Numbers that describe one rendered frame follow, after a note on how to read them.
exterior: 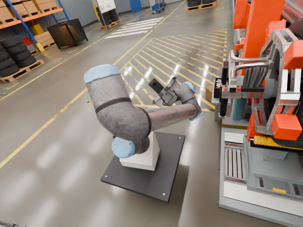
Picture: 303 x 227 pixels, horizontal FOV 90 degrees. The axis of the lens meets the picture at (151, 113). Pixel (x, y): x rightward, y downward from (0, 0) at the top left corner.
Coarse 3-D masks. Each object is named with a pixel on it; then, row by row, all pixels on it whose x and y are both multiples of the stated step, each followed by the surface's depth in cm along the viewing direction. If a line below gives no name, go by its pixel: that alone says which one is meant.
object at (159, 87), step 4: (152, 80) 74; (156, 80) 75; (148, 84) 75; (152, 84) 74; (156, 84) 75; (160, 84) 76; (152, 88) 76; (156, 88) 76; (160, 88) 77; (156, 92) 77
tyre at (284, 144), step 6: (300, 18) 71; (294, 24) 74; (300, 24) 69; (294, 30) 74; (300, 30) 68; (300, 36) 68; (264, 102) 112; (264, 108) 111; (300, 108) 63; (300, 114) 63; (300, 120) 63; (276, 138) 85; (300, 138) 66; (282, 144) 78; (288, 144) 74; (294, 144) 71; (300, 144) 69
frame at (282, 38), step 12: (276, 36) 73; (288, 36) 70; (264, 48) 92; (300, 72) 61; (288, 96) 62; (252, 108) 108; (276, 108) 66; (288, 108) 65; (264, 120) 98; (264, 132) 79
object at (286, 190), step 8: (248, 144) 139; (248, 152) 133; (248, 160) 128; (248, 168) 123; (248, 176) 117; (248, 184) 113; (256, 184) 113; (264, 184) 110; (272, 184) 111; (280, 184) 110; (288, 184) 109; (296, 184) 105; (264, 192) 111; (272, 192) 108; (280, 192) 104; (288, 192) 105; (296, 192) 102; (296, 200) 104
